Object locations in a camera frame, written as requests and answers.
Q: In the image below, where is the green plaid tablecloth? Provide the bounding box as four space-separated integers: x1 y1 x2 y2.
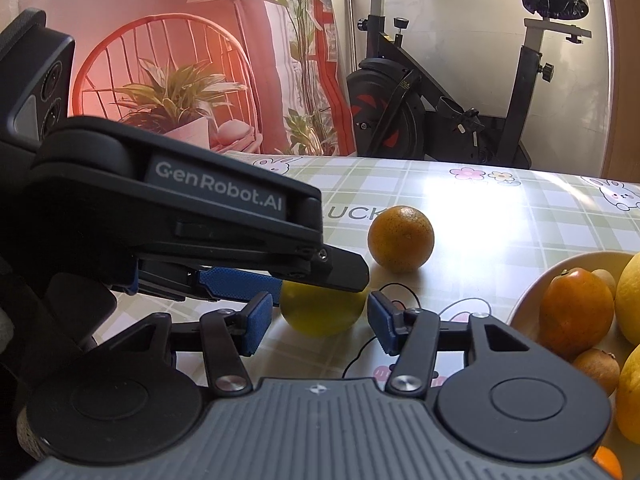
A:
90 154 640 480

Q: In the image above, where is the cream round plate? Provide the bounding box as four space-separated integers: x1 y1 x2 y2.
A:
506 251 640 461

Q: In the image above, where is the greenish orange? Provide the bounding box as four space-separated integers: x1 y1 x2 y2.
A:
367 205 435 273

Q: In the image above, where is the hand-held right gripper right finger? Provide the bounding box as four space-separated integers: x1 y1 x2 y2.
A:
367 291 555 395

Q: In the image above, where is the yellow lemon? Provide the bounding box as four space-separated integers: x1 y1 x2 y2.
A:
614 252 640 346
614 345 640 446

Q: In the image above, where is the yellow-green plum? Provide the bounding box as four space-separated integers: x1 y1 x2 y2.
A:
279 280 369 337

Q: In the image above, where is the black exercise bike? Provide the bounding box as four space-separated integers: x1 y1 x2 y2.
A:
324 0 593 170

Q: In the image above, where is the red printed backdrop cloth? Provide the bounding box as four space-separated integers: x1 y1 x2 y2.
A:
0 0 351 161

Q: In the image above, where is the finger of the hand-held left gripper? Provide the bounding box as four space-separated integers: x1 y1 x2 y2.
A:
270 245 371 294
190 266 284 305

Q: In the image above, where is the small orange tangerine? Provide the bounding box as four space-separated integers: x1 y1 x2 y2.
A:
539 267 616 363
591 445 624 480

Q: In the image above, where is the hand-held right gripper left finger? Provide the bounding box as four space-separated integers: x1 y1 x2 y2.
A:
100 291 274 395

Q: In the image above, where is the wooden panel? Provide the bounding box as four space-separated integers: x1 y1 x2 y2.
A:
597 0 640 181

